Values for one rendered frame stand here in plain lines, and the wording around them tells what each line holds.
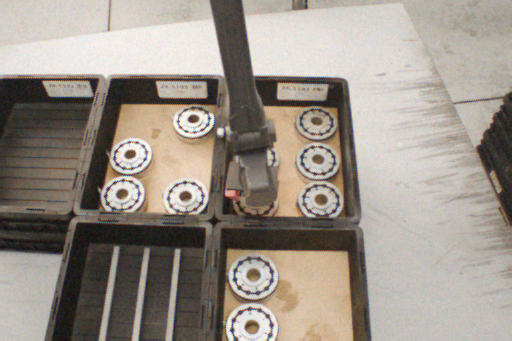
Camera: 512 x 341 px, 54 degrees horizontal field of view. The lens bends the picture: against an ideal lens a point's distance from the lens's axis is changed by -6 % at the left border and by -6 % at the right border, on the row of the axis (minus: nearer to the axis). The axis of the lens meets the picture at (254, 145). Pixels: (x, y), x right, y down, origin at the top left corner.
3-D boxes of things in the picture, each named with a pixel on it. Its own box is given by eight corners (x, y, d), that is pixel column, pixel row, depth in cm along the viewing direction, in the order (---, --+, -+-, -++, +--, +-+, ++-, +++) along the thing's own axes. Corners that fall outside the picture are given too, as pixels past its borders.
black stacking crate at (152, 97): (116, 104, 139) (107, 75, 129) (226, 106, 138) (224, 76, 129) (87, 239, 116) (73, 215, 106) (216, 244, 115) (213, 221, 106)
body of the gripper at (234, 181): (275, 197, 107) (277, 179, 101) (226, 192, 107) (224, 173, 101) (278, 170, 111) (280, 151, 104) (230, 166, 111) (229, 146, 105)
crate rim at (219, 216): (226, 80, 130) (225, 74, 129) (346, 83, 130) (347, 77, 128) (215, 226, 107) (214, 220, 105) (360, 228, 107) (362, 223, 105)
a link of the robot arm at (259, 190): (272, 114, 94) (225, 123, 94) (284, 168, 88) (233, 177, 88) (276, 151, 104) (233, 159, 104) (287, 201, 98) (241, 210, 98)
